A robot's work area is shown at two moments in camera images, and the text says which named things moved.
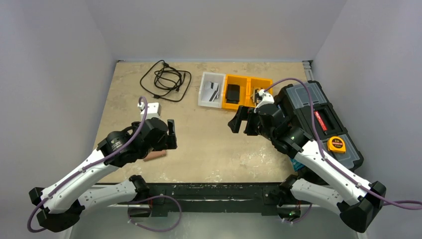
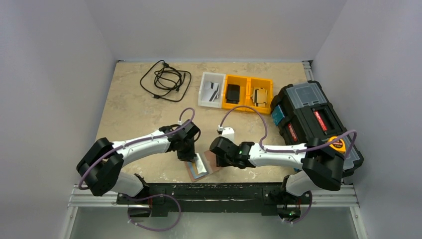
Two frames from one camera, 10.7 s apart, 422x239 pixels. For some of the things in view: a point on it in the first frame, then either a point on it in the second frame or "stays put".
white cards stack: x=211 y=91 stays put
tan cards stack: x=254 y=96 stays put
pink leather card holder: x=155 y=154 → x=205 y=163
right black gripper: x=250 y=120 → x=219 y=153
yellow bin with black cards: x=237 y=91 stays put
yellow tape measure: x=336 y=144 stays put
